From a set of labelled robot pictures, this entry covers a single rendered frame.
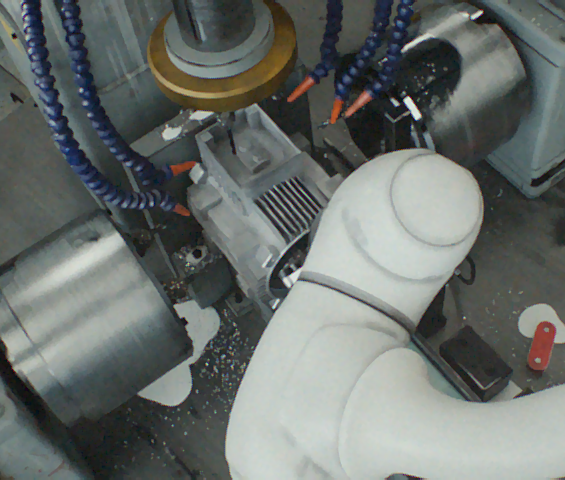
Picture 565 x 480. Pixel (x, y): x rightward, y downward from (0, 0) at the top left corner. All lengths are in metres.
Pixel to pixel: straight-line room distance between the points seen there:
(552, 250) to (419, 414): 0.92
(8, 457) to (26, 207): 0.66
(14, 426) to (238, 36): 0.52
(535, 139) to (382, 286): 0.81
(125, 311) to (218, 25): 0.37
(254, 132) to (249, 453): 0.67
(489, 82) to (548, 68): 0.10
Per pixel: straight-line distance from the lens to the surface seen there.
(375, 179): 0.59
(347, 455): 0.58
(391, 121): 1.01
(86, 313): 1.04
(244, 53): 0.95
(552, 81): 1.28
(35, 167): 1.68
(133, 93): 1.24
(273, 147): 1.17
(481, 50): 1.23
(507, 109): 1.25
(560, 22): 1.27
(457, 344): 1.28
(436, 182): 0.58
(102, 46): 1.18
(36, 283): 1.07
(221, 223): 1.16
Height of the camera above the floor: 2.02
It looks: 58 degrees down
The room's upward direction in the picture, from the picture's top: 12 degrees counter-clockwise
